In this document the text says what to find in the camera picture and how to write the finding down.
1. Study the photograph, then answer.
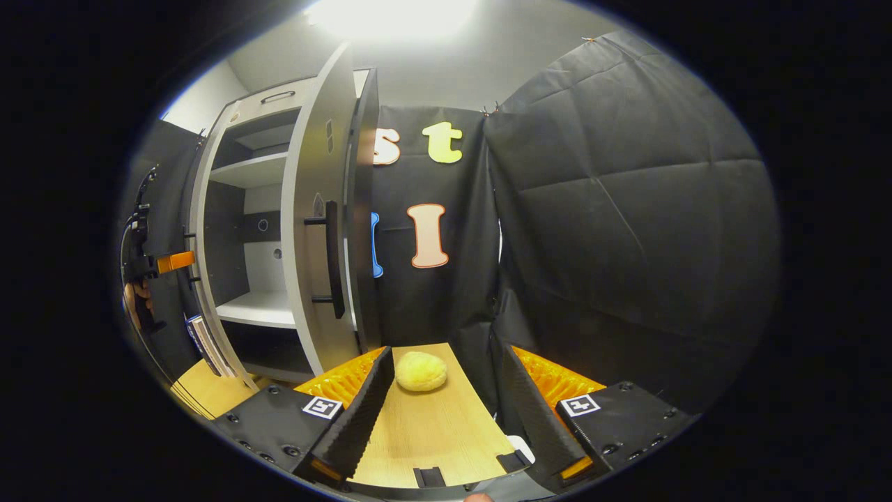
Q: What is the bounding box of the grey double-door shoe cabinet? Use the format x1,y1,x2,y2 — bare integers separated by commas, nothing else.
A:
199,66,383,386

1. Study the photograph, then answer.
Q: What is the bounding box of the white and black book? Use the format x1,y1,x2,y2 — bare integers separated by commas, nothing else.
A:
199,317,238,379

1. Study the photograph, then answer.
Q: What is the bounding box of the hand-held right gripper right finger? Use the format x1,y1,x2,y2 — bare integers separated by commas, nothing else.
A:
493,338,698,492

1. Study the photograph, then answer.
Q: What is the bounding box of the black backdrop cloth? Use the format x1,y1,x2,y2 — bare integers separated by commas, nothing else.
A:
115,31,781,419

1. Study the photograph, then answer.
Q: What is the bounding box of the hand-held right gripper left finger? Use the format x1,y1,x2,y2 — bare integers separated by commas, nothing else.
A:
213,347,396,489

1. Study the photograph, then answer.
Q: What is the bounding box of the grey cabinet drawer front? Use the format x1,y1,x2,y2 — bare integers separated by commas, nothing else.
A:
226,75,318,126

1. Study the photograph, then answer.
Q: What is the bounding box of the ceiling light panel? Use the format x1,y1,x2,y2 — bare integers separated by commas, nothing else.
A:
303,0,482,43

